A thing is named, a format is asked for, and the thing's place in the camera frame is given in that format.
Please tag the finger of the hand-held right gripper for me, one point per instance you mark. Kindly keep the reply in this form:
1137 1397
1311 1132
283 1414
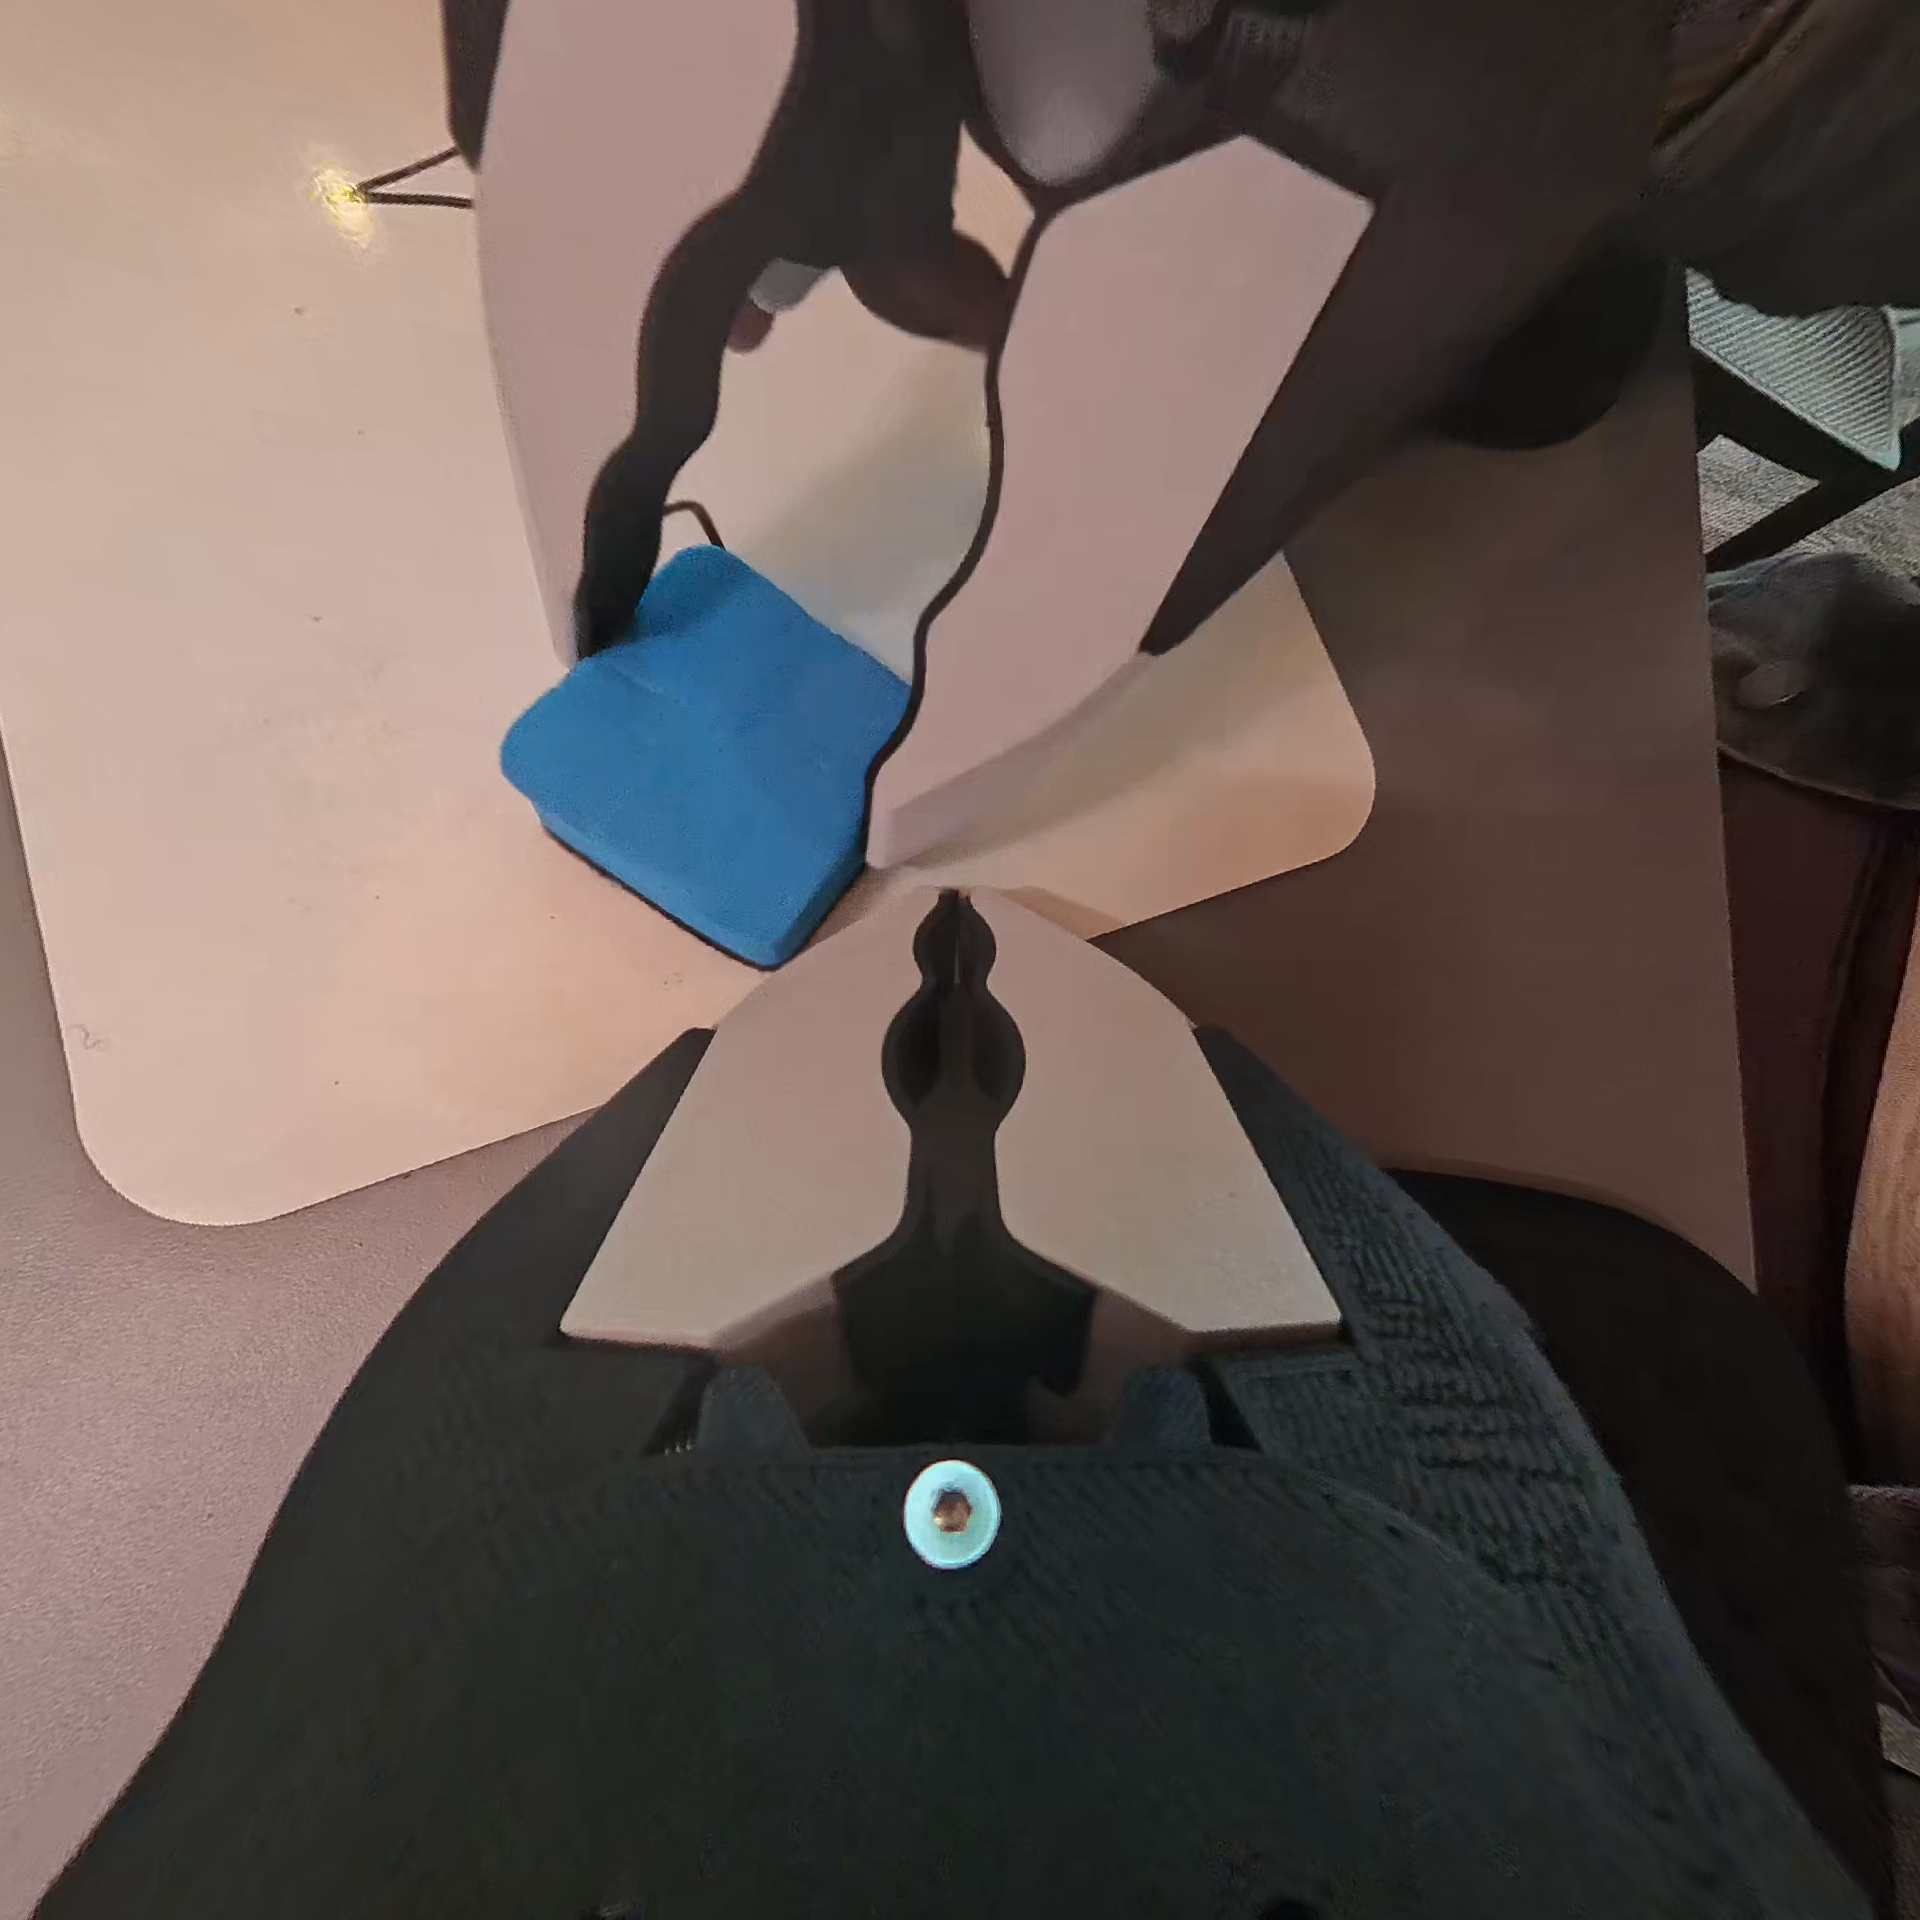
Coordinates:
1142 452
571 241

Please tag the blue whiteboard eraser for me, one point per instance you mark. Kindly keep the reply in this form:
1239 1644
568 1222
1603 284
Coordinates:
720 750

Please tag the person's right forearm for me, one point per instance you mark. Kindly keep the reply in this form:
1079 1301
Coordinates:
1801 151

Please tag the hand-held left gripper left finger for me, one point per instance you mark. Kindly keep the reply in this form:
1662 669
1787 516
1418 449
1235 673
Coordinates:
751 1200

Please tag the white whiteboard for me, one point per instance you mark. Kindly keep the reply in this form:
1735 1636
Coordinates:
240 601

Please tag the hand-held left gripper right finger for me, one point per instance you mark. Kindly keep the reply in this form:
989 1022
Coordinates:
1171 1200

